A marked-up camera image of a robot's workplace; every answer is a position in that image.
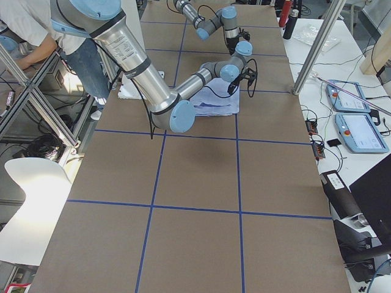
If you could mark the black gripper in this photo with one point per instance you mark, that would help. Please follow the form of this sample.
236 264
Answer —
230 43
236 81

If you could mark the light blue striped shirt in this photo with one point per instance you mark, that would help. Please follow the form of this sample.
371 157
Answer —
215 100

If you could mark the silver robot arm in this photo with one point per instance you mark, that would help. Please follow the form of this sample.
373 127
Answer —
169 109
210 18

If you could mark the black water bottle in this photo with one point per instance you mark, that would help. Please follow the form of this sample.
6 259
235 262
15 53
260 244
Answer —
291 22

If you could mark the red water bottle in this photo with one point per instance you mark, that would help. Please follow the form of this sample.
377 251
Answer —
285 13

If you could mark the upper blue teach pendant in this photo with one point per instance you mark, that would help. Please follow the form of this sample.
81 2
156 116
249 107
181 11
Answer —
347 97

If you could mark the blue teach pendant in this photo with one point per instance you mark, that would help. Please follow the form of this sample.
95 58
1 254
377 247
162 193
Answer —
360 134
347 97

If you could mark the lower blue teach pendant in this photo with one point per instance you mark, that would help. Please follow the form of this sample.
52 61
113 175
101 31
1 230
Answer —
360 134

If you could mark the black cylinder with label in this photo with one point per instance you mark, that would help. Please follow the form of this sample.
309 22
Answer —
339 195

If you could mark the black laptop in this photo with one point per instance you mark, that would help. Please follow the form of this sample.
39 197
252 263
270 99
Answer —
372 194

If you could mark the person in white shirt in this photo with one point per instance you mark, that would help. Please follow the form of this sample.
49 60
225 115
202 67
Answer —
31 21

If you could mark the white curved chair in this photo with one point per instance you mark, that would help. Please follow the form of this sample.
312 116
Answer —
26 236

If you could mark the grey aluminium frame post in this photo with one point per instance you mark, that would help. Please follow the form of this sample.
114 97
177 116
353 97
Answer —
322 35

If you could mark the aluminium extrusion cross frame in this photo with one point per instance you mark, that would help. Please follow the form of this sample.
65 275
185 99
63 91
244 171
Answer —
32 94

